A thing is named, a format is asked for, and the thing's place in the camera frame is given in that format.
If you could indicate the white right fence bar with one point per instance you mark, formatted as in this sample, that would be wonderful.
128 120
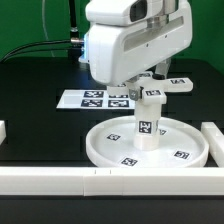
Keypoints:
215 140

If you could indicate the white round table top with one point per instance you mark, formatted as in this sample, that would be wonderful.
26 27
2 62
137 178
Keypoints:
167 143

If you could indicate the white cross-shaped table base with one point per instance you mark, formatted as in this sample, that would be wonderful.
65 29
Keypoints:
154 90

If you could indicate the white left fence bar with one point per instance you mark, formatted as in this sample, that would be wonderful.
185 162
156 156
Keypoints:
2 131

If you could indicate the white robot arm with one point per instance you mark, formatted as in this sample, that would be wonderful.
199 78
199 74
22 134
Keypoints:
128 37

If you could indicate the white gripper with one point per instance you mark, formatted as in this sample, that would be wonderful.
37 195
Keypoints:
128 37

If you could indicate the black vertical cable connector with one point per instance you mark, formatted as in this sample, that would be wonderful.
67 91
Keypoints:
74 52

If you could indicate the white fence bar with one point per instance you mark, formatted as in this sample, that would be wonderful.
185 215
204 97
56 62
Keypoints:
110 181
2 131
215 140

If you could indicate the white marker sheet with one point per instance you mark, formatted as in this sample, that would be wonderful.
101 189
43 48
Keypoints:
93 99

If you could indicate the white front fence bar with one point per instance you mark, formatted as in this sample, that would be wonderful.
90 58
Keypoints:
110 181

